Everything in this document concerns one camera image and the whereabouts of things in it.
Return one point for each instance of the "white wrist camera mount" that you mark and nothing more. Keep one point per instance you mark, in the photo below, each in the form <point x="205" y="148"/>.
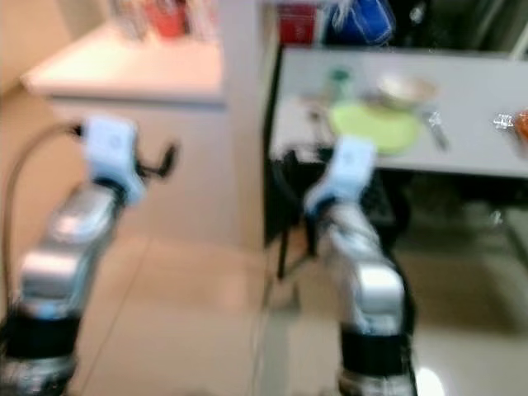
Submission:
<point x="351" y="169"/>
<point x="111" y="147"/>

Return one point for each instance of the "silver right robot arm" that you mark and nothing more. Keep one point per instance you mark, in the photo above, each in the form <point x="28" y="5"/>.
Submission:
<point x="367" y="289"/>

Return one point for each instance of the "blue bag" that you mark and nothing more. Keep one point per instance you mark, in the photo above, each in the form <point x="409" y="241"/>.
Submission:
<point x="359" y="21"/>

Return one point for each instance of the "white counter cabinet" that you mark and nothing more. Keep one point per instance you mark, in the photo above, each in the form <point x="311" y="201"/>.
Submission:
<point x="132" y="70"/>

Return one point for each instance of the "short silver fork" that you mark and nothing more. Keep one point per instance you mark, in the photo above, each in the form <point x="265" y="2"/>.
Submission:
<point x="433" y="125"/>

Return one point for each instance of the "red cardboard box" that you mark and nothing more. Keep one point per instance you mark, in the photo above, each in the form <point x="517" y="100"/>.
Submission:
<point x="297" y="23"/>

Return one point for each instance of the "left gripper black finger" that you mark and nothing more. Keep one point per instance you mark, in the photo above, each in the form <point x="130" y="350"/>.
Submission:
<point x="172" y="155"/>

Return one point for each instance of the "mint green cup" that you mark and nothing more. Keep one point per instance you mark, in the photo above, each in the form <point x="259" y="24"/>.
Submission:
<point x="338" y="82"/>

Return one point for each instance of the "cream white bowl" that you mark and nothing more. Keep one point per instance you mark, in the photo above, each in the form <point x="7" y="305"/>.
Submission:
<point x="406" y="91"/>

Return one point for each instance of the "grey folding table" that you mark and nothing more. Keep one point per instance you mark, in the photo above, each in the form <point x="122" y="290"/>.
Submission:
<point x="470" y="91"/>

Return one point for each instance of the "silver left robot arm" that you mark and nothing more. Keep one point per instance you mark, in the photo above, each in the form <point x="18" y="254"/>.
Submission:
<point x="62" y="247"/>

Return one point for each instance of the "long silver fork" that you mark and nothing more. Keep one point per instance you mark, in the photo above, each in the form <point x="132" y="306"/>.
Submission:
<point x="503" y="122"/>

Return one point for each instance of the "red container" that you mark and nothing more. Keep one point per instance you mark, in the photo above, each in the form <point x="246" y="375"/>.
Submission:
<point x="167" y="18"/>

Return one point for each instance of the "orange plate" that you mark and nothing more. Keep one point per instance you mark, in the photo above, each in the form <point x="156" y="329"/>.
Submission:
<point x="523" y="132"/>

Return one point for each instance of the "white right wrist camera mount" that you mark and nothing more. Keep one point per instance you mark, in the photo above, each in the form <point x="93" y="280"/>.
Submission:
<point x="351" y="169"/>

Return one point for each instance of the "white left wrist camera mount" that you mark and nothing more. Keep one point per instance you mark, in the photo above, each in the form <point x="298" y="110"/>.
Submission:
<point x="111" y="147"/>

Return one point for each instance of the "light green plate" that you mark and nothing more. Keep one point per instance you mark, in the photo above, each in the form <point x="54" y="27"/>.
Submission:
<point x="371" y="125"/>

